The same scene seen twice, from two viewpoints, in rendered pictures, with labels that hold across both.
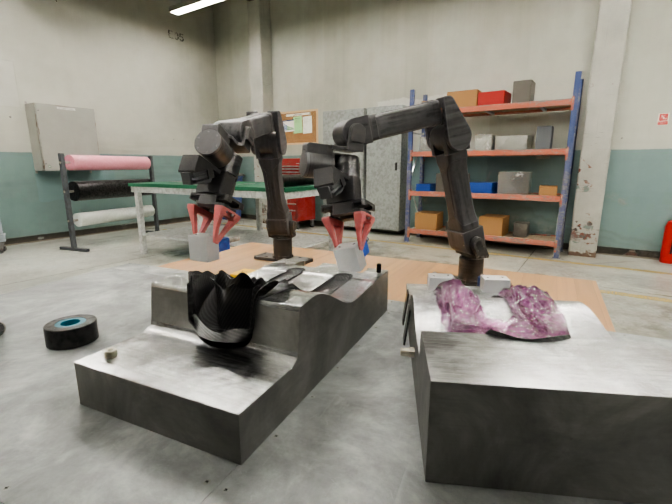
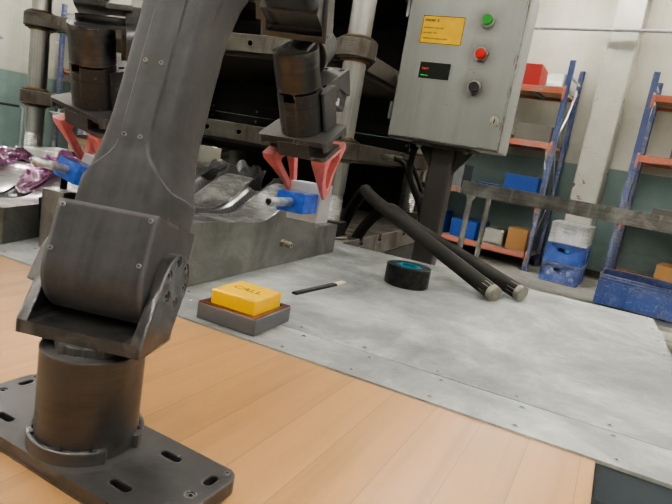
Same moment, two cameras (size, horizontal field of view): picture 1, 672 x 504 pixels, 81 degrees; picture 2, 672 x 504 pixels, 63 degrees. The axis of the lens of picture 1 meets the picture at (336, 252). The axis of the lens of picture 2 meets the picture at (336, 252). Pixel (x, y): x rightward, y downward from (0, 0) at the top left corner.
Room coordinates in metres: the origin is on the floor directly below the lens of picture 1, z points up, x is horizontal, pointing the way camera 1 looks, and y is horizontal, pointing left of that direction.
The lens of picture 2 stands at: (1.62, 0.31, 1.02)
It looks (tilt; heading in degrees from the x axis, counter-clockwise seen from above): 11 degrees down; 178
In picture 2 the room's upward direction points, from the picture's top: 10 degrees clockwise
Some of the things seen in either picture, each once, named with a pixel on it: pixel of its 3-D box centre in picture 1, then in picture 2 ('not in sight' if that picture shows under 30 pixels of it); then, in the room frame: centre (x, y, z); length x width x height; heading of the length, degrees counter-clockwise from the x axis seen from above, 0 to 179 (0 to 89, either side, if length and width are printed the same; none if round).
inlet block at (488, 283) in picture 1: (488, 283); not in sight; (0.83, -0.33, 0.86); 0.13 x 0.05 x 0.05; 172
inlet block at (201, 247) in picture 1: (219, 243); (293, 201); (0.87, 0.26, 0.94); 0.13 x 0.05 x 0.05; 155
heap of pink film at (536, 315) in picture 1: (496, 305); (39, 162); (0.57, -0.24, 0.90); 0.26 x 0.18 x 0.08; 172
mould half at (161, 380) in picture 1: (270, 308); (216, 213); (0.64, 0.11, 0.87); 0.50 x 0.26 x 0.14; 155
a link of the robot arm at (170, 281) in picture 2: (282, 229); (103, 293); (1.28, 0.18, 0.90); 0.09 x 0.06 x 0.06; 80
